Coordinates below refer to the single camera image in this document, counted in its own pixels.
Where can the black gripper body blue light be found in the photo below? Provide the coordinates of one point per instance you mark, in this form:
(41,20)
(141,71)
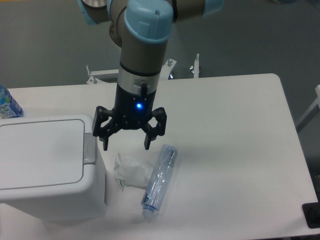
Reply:
(132,111)

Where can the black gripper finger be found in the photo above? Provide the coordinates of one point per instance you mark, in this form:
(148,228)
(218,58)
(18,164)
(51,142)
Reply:
(160,116)
(105,123)

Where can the white push-button trash can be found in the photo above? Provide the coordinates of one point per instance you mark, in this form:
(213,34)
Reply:
(51,167)

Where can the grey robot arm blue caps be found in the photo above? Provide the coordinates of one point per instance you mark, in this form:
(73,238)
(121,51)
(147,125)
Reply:
(141,29)

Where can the crumpled white paper wrapper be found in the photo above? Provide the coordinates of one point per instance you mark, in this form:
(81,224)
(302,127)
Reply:
(132,171)

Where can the empty clear plastic bottle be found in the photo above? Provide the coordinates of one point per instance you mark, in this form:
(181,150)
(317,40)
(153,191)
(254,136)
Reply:
(158,182)

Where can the blue labelled water bottle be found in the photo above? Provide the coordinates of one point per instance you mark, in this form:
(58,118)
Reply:
(9,107)

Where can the black device at table edge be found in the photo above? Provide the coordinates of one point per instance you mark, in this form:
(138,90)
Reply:
(312,214)

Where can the white metal clamp frame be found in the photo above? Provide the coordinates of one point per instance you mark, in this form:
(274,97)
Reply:
(170,70)

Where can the white frame at right edge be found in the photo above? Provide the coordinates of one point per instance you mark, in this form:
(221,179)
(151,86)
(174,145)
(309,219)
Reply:
(310,112)

